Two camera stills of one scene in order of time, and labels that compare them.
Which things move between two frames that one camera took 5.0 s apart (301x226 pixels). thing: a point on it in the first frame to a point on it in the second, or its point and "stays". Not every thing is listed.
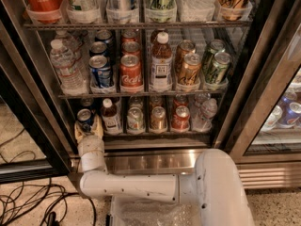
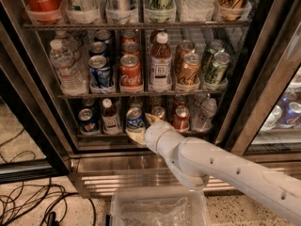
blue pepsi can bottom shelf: [84, 117] to [134, 119]
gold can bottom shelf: [158, 121] stays
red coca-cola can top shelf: [44, 2] stays
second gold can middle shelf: [184, 47] stays
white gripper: [90, 144] to [153, 132]
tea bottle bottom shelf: [112, 121] stays
